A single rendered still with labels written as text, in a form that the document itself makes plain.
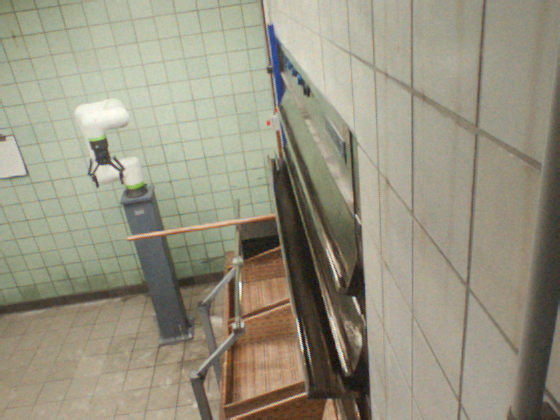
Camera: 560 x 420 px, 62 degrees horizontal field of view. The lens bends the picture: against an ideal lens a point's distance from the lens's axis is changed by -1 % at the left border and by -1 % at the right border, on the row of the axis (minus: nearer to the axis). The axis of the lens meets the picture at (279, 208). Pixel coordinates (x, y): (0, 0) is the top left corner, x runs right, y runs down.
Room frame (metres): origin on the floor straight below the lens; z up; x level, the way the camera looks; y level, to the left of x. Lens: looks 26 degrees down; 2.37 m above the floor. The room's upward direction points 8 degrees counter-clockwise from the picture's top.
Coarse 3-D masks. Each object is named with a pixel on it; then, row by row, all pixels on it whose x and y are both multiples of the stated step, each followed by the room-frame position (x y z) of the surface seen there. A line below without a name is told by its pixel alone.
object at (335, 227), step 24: (288, 96) 2.41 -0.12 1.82; (288, 120) 2.23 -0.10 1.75; (312, 144) 1.59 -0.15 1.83; (312, 168) 1.50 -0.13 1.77; (312, 192) 1.41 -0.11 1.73; (336, 192) 1.16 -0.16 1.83; (312, 216) 1.25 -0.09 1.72; (336, 216) 1.10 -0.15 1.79; (336, 240) 1.04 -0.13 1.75; (336, 264) 0.96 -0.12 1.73; (336, 288) 0.88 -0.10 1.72
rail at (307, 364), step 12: (276, 192) 2.10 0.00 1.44; (276, 204) 1.96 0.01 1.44; (288, 252) 1.53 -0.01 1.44; (288, 264) 1.44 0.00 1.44; (288, 276) 1.37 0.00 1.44; (300, 312) 1.17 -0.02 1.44; (300, 324) 1.11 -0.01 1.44; (300, 336) 1.06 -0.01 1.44; (312, 372) 0.92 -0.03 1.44; (312, 384) 0.87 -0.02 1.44
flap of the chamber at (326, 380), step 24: (288, 192) 2.15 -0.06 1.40; (288, 216) 1.88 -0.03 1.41; (288, 240) 1.66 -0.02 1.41; (312, 264) 1.48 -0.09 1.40; (288, 288) 1.34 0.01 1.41; (312, 288) 1.33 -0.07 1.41; (312, 312) 1.19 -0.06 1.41; (312, 336) 1.08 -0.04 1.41; (312, 360) 0.98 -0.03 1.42; (336, 360) 0.98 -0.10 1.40; (336, 384) 0.89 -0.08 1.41; (360, 384) 0.89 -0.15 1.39
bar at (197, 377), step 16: (240, 240) 2.17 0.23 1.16; (240, 256) 2.00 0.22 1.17; (240, 272) 1.85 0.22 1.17; (240, 288) 1.72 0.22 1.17; (208, 304) 1.94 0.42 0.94; (240, 304) 1.61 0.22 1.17; (208, 320) 1.93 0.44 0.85; (240, 320) 1.50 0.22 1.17; (208, 336) 1.93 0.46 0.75; (208, 368) 1.46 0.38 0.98; (192, 384) 1.45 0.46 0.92; (208, 416) 1.45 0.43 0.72
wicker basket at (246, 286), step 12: (252, 264) 2.60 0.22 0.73; (264, 264) 2.61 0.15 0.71; (276, 264) 2.61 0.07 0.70; (252, 276) 2.61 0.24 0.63; (264, 276) 2.61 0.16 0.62; (276, 276) 2.61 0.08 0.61; (228, 288) 2.37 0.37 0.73; (252, 288) 2.53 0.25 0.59; (276, 288) 2.50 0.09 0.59; (228, 300) 2.25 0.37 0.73; (252, 300) 2.41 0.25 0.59; (264, 300) 2.39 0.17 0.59; (276, 300) 2.37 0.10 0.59; (288, 300) 2.35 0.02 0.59; (228, 312) 2.13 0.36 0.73; (252, 312) 2.06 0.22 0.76; (228, 324) 2.06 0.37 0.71
